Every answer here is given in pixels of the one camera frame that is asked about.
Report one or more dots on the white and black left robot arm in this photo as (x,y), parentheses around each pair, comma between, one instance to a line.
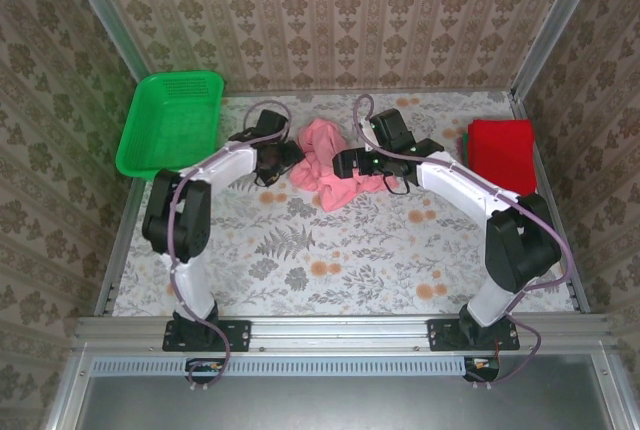
(186,295)

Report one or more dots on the grey metal panel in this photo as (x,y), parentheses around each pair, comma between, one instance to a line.
(325,400)

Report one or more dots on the green plastic basket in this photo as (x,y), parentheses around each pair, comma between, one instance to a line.
(165,125)

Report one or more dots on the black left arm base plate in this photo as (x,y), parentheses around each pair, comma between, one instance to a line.
(235,335)

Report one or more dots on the green folded t-shirt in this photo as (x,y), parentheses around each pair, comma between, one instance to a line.
(465,147)

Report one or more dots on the floral table cover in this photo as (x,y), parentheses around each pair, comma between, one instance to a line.
(350,260)

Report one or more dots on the red folded t-shirt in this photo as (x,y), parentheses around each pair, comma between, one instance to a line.
(500,155)

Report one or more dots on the aluminium mounting rail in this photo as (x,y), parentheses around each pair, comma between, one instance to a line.
(340,332)

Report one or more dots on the pink t-shirt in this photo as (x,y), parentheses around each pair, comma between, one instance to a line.
(320,150)

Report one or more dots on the aluminium frame post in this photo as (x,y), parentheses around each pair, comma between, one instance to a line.
(100,5)
(560,20)

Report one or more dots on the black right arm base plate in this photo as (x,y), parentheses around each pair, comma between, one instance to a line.
(442,335)

